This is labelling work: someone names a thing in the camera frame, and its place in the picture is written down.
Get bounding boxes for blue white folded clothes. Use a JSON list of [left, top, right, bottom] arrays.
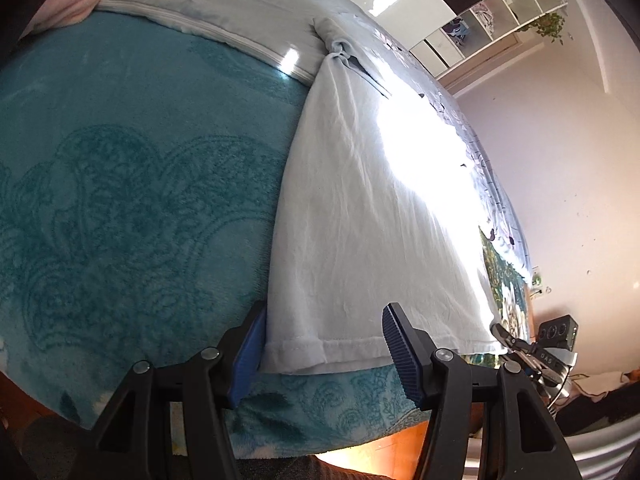
[[445, 19, 471, 44]]

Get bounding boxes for pale folded clothes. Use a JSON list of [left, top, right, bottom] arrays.
[[470, 2, 497, 29]]

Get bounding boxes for teal patterned blanket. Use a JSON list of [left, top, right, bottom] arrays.
[[0, 10, 436, 461]]

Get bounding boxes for grey white container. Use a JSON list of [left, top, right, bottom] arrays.
[[562, 425, 640, 480]]

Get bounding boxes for light blue shirt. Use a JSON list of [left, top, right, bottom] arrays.
[[261, 16, 506, 376]]

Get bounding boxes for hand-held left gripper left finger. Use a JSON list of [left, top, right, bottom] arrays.
[[65, 301, 268, 480]]

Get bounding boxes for light blue floral duvet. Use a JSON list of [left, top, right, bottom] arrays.
[[95, 0, 532, 283]]

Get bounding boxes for beige wooden door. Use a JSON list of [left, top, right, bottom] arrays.
[[437, 35, 547, 97]]

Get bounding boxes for orange wooden bed frame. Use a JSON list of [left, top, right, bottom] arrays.
[[320, 410, 483, 480]]

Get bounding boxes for green hanging plant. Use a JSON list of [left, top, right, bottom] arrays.
[[517, 12, 571, 47]]

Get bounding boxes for dark cloth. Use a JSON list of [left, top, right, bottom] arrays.
[[554, 371, 640, 437]]

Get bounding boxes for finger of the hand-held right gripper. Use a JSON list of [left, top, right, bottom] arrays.
[[505, 341, 540, 368], [490, 322, 527, 350]]

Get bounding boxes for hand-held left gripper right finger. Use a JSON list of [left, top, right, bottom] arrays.
[[381, 302, 583, 480]]

